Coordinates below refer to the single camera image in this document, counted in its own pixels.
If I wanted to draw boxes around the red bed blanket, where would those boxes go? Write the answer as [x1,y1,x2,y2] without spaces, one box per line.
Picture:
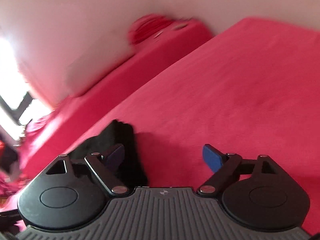
[0,16,320,235]

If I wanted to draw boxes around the black pants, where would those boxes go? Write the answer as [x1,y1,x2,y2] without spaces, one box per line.
[68,120,148,189]

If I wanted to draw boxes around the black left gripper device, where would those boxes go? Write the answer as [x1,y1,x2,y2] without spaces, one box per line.
[0,209,22,230]

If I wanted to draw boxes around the white pillow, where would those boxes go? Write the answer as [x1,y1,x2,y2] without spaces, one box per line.
[65,37,136,98]

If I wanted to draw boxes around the red cushion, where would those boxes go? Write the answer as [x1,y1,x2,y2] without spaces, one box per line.
[127,14,175,46]

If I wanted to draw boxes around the hanging clothes rack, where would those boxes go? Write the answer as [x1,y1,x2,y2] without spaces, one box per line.
[1,138,26,200]

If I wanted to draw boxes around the red side mattress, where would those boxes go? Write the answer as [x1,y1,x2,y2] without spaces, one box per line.
[20,18,214,178]

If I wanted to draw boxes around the dark framed window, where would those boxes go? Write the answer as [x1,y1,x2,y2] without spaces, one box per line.
[1,92,34,147]

